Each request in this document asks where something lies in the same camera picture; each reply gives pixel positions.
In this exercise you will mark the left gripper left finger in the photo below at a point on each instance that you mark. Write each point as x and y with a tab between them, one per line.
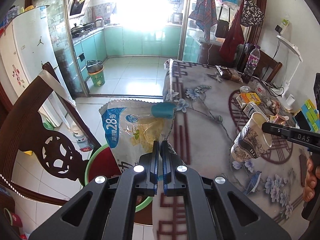
149	181

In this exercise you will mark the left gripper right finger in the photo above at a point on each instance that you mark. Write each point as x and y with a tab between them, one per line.
173	167

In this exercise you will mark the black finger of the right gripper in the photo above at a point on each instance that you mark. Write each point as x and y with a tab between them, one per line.
294	135

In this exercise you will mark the white blue snack bag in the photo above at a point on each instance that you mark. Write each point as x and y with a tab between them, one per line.
131	127

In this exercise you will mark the blue white paper cup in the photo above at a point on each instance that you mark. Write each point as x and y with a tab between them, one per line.
251	142

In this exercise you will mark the clear plastic bottle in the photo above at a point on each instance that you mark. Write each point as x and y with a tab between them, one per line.
262	92

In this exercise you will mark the red white wrapper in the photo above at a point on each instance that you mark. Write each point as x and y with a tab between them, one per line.
276	107

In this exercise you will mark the yellow medicine box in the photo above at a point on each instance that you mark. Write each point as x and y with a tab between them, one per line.
251	108

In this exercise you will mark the green trash bin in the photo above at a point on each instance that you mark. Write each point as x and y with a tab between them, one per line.
95	70

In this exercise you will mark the teal kitchen cabinets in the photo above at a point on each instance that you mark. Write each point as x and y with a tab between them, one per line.
102	43

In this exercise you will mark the right hand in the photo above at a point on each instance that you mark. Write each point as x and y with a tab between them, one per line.
310	181

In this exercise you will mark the black smartphone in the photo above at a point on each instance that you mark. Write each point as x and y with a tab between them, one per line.
301	121

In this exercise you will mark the dark red flat case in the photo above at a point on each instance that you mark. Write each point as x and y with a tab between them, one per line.
303	169

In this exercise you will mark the blue green toy board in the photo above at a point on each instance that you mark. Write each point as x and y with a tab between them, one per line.
311	114

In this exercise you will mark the white desk lamp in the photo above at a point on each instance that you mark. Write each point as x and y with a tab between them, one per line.
286	99

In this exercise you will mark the red basin green rim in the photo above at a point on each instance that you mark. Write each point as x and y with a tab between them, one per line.
111	162

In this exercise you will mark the floral tablecloth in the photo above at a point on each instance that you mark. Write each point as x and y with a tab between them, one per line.
207	121

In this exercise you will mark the yellow orange carton box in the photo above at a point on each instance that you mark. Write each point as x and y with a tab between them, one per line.
244	98

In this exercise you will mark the wooden chair far side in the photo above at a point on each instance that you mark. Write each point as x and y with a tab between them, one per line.
267	67

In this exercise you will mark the purple label drink bottle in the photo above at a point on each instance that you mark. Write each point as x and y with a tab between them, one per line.
251	65

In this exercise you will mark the brown snack package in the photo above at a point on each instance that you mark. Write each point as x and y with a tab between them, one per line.
229	74

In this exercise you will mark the dark red hanging garment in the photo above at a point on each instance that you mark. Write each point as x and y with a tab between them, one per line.
234	37

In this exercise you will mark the patterned black white bag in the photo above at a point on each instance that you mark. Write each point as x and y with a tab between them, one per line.
251	14

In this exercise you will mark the dark wooden chair left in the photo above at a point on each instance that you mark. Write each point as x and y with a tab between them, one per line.
23	131

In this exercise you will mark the black hanging bag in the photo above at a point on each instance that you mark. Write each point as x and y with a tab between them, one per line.
222	26

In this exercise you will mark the plaid hanging cloth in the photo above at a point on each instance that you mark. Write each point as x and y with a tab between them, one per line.
205	16

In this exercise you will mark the black wok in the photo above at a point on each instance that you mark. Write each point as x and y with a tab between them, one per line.
77	29

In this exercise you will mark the white refrigerator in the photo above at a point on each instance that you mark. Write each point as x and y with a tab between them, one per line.
25	46

